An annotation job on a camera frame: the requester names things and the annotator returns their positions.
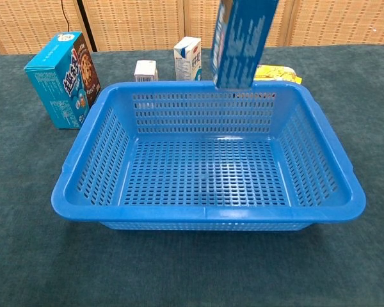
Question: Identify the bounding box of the tall white blue milk carton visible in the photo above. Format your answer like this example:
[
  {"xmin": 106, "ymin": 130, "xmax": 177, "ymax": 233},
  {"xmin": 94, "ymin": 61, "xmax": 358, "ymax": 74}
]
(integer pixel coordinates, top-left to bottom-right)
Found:
[{"xmin": 173, "ymin": 36, "xmax": 202, "ymax": 82}]

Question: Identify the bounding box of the small white purple milk carton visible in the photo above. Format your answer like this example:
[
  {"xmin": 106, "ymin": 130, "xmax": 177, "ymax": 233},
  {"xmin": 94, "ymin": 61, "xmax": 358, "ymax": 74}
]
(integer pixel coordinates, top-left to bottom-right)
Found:
[{"xmin": 133, "ymin": 59, "xmax": 159, "ymax": 83}]

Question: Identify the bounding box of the yellow snack package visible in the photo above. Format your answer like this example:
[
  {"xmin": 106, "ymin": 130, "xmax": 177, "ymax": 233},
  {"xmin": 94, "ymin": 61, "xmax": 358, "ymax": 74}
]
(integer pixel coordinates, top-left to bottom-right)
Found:
[{"xmin": 253, "ymin": 63, "xmax": 304, "ymax": 85}]

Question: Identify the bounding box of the long blue snack box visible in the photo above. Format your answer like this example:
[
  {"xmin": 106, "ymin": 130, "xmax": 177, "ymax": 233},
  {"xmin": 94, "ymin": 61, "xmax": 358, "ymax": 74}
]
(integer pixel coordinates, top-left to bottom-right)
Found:
[{"xmin": 210, "ymin": 0, "xmax": 280, "ymax": 90}]

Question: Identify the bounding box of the large blue cookie box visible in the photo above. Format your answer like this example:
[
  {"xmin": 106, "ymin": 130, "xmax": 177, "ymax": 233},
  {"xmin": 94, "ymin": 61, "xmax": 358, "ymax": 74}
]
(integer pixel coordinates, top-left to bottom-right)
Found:
[{"xmin": 23, "ymin": 31, "xmax": 101, "ymax": 130}]

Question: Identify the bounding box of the blue perforated plastic basket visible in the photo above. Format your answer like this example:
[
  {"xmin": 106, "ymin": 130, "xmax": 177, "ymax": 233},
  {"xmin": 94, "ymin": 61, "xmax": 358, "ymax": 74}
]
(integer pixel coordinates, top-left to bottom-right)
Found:
[{"xmin": 51, "ymin": 79, "xmax": 367, "ymax": 232}]

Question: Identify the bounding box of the teal table cloth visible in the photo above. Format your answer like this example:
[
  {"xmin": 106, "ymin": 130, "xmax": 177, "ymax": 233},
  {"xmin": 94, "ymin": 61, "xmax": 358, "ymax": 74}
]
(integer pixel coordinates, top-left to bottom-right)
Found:
[{"xmin": 0, "ymin": 43, "xmax": 384, "ymax": 307}]

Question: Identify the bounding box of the black tripod stand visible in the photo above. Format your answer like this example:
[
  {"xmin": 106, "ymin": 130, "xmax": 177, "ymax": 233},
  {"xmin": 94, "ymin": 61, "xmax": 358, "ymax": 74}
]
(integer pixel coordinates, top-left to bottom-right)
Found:
[{"xmin": 76, "ymin": 0, "xmax": 99, "ymax": 52}]

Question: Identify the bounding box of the thin black hanging cable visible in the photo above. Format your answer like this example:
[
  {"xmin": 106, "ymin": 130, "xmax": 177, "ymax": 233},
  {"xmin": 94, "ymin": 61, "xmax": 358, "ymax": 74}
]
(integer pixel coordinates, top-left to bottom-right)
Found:
[{"xmin": 60, "ymin": 0, "xmax": 72, "ymax": 33}]

